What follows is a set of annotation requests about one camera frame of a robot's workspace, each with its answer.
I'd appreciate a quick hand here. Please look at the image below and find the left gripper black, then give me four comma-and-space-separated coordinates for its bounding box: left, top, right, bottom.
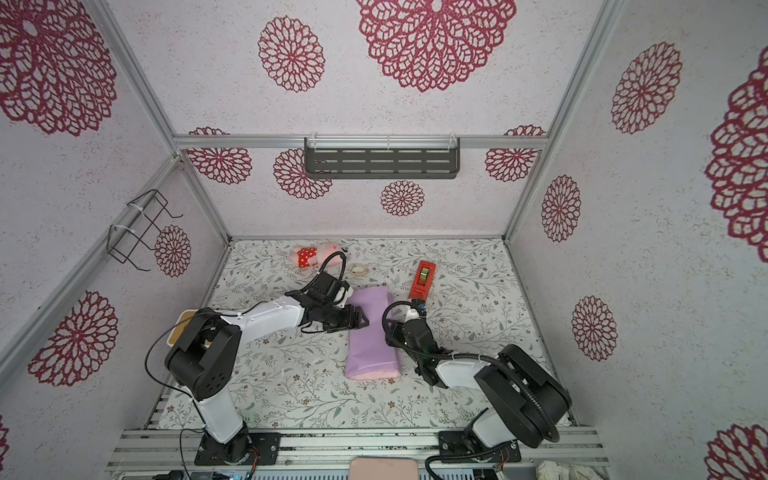
321, 302, 369, 334

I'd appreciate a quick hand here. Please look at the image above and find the pink wrapping paper sheet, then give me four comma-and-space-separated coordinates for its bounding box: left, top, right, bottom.
344, 286, 401, 381

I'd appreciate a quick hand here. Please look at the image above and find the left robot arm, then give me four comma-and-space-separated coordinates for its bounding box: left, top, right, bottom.
164, 272, 368, 465

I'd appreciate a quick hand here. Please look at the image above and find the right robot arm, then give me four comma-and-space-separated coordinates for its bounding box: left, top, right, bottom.
382, 314, 572, 479

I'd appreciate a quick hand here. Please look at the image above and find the white tissue box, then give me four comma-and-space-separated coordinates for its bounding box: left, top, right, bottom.
166, 309, 197, 347

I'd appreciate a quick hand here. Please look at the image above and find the red tape dispenser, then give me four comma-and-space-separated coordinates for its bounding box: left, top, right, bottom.
408, 261, 436, 302

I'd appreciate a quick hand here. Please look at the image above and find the clear tape roll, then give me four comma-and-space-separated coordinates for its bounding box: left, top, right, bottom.
347, 263, 370, 278

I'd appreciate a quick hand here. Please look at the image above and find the pink plush toy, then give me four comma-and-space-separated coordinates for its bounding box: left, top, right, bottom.
290, 243, 344, 269

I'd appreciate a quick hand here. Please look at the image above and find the white cloth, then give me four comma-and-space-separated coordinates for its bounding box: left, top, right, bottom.
535, 461, 605, 480

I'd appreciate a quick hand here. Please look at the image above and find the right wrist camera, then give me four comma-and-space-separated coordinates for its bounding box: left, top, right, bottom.
404, 299, 427, 323

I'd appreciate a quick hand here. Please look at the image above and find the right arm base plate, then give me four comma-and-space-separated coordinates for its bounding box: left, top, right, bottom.
438, 430, 522, 464

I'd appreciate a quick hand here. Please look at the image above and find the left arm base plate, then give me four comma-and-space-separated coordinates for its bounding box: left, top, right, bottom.
194, 433, 282, 466

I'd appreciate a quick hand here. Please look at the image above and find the grey wall shelf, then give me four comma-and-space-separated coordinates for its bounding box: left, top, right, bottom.
303, 137, 461, 180

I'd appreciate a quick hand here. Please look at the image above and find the black wire wall rack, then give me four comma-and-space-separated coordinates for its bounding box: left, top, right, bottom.
105, 189, 183, 272

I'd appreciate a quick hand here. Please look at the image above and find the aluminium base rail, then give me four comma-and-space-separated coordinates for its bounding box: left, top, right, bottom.
104, 427, 610, 473

